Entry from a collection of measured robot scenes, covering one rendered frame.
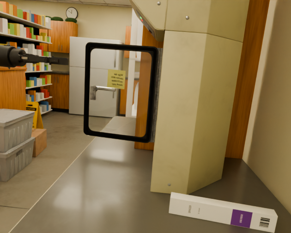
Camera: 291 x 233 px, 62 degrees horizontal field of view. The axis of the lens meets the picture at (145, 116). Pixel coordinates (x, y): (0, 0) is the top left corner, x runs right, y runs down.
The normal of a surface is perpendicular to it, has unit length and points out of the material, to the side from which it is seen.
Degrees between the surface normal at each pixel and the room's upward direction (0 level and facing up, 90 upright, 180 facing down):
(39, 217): 0
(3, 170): 96
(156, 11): 90
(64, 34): 90
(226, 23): 90
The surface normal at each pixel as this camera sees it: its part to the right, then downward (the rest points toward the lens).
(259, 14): -0.06, 0.21
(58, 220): 0.08, -0.97
